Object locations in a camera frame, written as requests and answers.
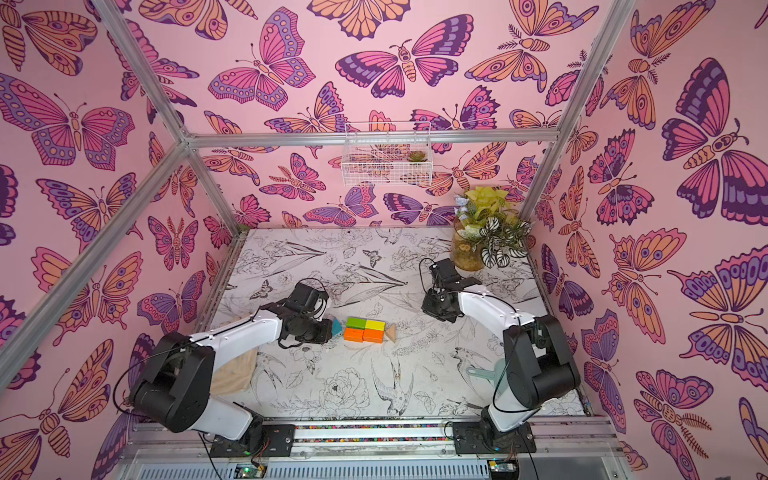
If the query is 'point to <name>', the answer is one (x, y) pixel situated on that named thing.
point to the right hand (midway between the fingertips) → (430, 307)
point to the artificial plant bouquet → (491, 227)
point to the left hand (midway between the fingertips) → (334, 332)
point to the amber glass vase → (466, 255)
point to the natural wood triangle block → (392, 333)
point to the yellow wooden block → (375, 325)
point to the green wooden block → (356, 323)
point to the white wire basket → (375, 154)
